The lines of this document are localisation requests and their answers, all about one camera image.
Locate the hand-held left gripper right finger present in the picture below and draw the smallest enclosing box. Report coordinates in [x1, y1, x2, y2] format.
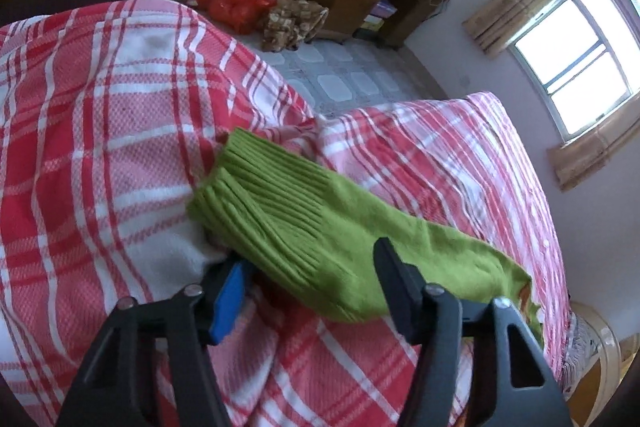
[372, 237, 573, 427]

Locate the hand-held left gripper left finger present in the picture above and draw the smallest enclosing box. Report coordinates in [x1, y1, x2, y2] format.
[55, 259, 258, 427]

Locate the green knit sweater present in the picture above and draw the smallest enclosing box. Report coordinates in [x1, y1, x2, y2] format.
[186, 128, 546, 350]

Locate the red plaid bed sheet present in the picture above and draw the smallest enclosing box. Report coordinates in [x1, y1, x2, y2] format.
[0, 0, 571, 427]

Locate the cream bed headboard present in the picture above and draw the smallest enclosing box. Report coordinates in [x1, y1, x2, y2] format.
[562, 299, 626, 408]

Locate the brown patterned cloth bag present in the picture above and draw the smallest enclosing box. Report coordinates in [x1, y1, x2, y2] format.
[260, 0, 331, 52]

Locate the red plastic bag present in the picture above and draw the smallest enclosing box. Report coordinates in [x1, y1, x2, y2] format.
[207, 0, 278, 35]

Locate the window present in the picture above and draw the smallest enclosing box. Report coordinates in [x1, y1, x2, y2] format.
[507, 0, 640, 142]

